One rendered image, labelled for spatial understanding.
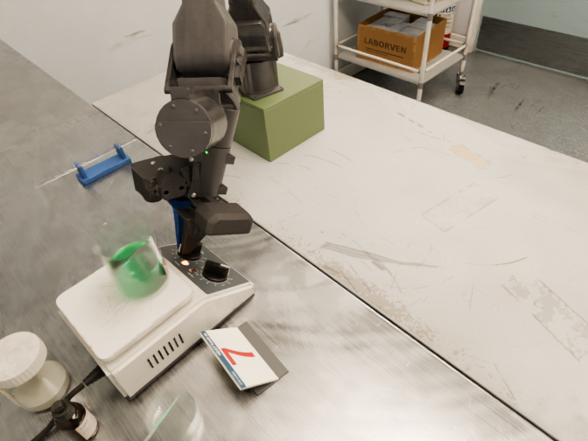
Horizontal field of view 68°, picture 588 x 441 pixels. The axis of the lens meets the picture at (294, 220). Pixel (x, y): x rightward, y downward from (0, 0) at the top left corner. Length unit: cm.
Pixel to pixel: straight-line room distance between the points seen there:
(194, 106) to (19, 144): 71
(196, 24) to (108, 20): 153
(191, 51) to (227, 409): 40
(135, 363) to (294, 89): 53
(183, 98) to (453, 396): 42
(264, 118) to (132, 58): 140
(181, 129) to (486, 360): 43
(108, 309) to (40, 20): 154
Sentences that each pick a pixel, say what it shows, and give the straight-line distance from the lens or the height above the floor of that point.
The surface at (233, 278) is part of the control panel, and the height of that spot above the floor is 94.
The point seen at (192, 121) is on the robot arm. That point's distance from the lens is 44.
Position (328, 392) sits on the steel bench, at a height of 90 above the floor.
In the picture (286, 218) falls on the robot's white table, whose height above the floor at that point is 90.
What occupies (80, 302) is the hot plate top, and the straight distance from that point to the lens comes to 56.
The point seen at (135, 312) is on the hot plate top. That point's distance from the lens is 52.
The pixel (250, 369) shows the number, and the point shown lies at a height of 92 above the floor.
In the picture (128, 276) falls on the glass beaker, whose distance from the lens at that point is 49.
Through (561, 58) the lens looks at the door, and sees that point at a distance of 335.
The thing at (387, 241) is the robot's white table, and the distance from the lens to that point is 66.
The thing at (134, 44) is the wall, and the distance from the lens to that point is 211.
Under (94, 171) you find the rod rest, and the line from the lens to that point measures 90.
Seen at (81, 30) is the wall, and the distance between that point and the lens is 201.
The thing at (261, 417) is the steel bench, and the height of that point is 90.
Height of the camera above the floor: 138
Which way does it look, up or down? 44 degrees down
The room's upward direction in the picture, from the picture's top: 6 degrees counter-clockwise
